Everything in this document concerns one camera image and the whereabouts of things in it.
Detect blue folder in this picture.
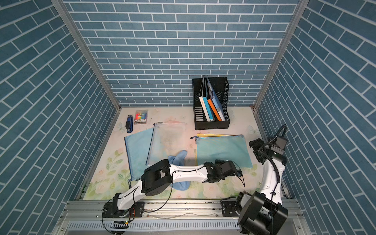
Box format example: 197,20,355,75
206,78,226,121

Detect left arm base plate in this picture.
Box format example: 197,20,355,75
102,201,145,219

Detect light blue mesh document bag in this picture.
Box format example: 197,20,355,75
194,135,252,168

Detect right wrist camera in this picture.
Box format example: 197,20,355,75
269,136,288,155

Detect orange book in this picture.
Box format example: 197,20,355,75
208,99,222,121

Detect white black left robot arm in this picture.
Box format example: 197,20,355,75
112,159,242,211

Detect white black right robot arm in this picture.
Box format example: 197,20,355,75
236,136,288,235

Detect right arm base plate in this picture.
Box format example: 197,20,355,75
220,200,241,217

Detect yellow mesh document bag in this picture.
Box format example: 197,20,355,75
191,133,243,139

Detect aluminium corner post left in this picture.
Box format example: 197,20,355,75
51,0,121,112

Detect clear mesh document bag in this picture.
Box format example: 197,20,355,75
146,122,189,166

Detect blue stapler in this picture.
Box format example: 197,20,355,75
125,115,134,134

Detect blue microfiber cloth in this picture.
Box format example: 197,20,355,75
168,150,190,191

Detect aluminium front rail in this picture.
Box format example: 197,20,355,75
58,198,306,227

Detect colourful marker pack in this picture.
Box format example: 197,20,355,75
134,110,148,124

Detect black mesh file holder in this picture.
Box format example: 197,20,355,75
193,77,230,130

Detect aluminium corner post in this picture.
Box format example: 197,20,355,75
253,0,309,112
51,0,121,112

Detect blue document bag far left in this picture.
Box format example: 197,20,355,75
124,128,153,181

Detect aluminium corner post right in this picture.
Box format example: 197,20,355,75
253,0,309,112

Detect teal book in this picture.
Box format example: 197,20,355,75
203,97,214,121

